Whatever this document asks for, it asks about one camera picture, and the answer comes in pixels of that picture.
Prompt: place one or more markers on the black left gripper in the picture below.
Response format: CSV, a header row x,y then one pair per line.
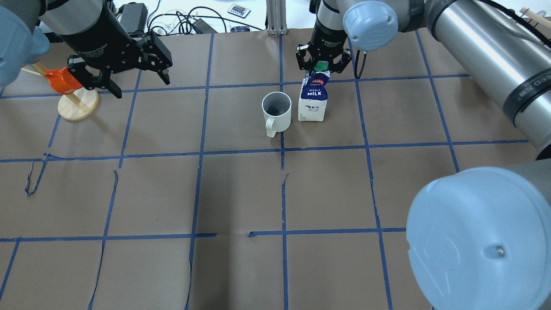
x,y
100,35

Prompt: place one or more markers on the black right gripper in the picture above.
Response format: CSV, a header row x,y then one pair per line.
x,y
326,39

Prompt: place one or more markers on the blue white milk carton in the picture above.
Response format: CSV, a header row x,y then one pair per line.
x,y
313,97

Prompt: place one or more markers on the white ribbed mug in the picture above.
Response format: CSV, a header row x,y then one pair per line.
x,y
277,111

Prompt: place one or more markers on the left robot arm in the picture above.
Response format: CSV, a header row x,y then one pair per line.
x,y
84,25

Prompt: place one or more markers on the wooden mug tree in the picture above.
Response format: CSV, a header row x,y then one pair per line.
x,y
72,107

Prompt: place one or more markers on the orange mug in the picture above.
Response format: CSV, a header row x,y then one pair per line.
x,y
62,81

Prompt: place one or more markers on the black power brick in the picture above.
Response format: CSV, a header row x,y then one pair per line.
x,y
199,26

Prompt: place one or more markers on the small remote control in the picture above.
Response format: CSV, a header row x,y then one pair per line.
x,y
240,11

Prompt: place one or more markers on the aluminium frame post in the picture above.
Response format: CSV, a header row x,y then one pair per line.
x,y
276,17

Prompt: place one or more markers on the black wire cup rack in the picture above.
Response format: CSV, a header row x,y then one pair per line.
x,y
538,17

